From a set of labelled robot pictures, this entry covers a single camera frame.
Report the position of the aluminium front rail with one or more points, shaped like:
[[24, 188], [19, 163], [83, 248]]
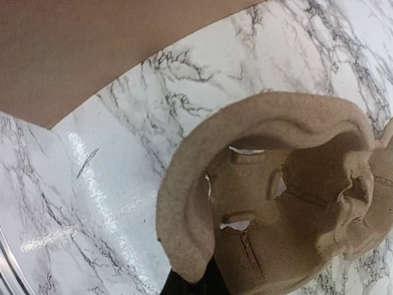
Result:
[[13, 280]]

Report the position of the cardboard cup carrier tray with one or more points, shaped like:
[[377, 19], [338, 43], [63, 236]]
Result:
[[274, 187]]

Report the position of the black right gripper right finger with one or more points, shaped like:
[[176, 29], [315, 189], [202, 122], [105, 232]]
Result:
[[214, 283]]

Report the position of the brown paper bag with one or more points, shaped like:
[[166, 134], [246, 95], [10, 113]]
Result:
[[57, 54]]

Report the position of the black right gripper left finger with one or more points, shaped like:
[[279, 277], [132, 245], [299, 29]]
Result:
[[176, 285]]

